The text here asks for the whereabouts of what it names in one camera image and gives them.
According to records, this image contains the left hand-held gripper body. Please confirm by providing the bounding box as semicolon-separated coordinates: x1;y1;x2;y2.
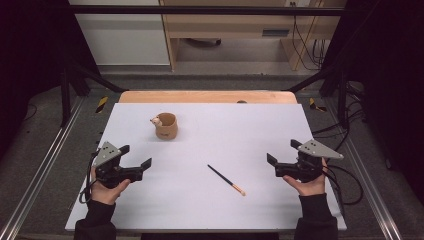
92;141;144;190

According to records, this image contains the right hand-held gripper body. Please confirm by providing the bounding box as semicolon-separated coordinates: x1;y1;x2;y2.
275;139;344;184

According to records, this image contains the brown cup with animal figure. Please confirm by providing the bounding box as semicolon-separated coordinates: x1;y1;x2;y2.
149;112;179;140

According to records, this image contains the black paintbrush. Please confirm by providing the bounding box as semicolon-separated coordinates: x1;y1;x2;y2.
207;164;247;197

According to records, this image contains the person's right hand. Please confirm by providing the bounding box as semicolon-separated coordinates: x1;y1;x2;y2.
282;158;329;198

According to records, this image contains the person's left hand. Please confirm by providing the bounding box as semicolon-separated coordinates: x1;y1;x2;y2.
89;166;132;206

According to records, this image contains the yellow black tape marker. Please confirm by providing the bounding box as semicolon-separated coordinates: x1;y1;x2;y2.
95;96;109;114
308;97;328;113

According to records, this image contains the white table sheet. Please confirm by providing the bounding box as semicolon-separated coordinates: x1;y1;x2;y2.
64;102;348;232

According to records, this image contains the white cabinet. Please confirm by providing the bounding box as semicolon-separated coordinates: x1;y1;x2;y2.
68;0;171;66

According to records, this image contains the black curtain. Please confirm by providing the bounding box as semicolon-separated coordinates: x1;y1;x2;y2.
0;0;101;161
319;0;424;204

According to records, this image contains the light wooden desk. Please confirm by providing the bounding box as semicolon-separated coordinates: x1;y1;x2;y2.
159;0;348;72

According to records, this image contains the left hand-held gripper cable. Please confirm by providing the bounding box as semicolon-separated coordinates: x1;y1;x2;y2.
78;150;101;205

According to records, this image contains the hand-held gripper cable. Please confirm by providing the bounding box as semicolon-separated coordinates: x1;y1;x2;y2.
78;150;101;205
321;162;364;218

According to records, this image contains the black floor cable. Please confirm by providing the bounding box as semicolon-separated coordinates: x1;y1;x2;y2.
311;99;366;158

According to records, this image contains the right hand-held gripper cable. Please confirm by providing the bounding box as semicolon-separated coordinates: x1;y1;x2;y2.
321;162;364;218

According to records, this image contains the black metal frame stand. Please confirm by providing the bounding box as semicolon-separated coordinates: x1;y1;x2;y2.
286;61;349;129
59;61;129;128

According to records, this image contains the metal floor rail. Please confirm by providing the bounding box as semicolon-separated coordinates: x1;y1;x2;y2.
0;96;86;240
324;99;404;240

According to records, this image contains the bundle of hanging cables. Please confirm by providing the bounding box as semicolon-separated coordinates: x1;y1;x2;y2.
290;1;327;72

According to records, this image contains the black horizontal frame bar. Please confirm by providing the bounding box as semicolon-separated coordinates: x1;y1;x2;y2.
68;4;346;17

